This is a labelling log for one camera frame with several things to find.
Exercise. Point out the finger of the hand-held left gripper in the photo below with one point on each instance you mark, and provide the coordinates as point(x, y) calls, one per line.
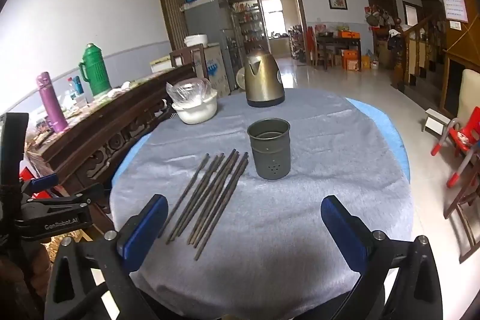
point(42, 183)
point(67, 200)

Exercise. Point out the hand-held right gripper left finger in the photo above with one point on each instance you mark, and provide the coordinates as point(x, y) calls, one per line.
point(144, 226)

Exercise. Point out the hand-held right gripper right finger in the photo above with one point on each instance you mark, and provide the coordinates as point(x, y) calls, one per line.
point(339, 230)

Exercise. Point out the row of dark chopsticks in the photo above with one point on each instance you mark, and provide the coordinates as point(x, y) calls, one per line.
point(210, 196)

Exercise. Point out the metal utensil holder cup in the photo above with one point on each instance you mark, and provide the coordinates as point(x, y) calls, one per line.
point(270, 151)

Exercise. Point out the grey tablecloth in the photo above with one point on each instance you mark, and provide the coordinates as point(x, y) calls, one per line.
point(281, 230)

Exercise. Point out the purple thermos flask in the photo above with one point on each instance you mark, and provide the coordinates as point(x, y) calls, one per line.
point(52, 102)

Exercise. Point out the carved dark wooden sideboard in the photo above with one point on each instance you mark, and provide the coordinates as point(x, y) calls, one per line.
point(112, 125)

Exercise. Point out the blue plastic bottle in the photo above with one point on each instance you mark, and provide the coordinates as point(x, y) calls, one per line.
point(77, 85)

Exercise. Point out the blue table cover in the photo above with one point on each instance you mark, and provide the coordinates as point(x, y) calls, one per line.
point(390, 128)

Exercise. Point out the white bowl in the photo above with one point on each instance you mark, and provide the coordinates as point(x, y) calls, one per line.
point(197, 112)

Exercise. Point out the green thermos jug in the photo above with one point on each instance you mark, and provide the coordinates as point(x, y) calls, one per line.
point(95, 69)

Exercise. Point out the clear plastic bag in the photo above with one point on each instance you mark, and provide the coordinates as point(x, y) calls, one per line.
point(187, 89)

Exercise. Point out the small white stool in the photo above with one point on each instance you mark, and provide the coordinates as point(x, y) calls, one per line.
point(437, 119)

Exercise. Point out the red child chair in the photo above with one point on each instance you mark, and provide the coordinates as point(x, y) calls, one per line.
point(463, 138)

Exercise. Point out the brass electric kettle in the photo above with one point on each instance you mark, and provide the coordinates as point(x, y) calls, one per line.
point(264, 80)

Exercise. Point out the cardboard box with blue print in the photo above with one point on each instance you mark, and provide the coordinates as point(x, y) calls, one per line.
point(217, 69)

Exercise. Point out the white electric fan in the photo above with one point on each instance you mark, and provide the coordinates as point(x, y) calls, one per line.
point(241, 78)

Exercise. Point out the wooden side table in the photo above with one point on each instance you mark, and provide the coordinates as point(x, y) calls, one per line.
point(337, 42)

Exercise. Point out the wooden stair railing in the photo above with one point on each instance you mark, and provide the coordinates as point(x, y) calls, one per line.
point(416, 46)

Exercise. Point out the grey refrigerator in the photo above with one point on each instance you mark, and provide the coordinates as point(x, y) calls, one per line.
point(204, 18)

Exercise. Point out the glass display shelf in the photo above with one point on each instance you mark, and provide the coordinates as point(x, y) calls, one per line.
point(247, 24)

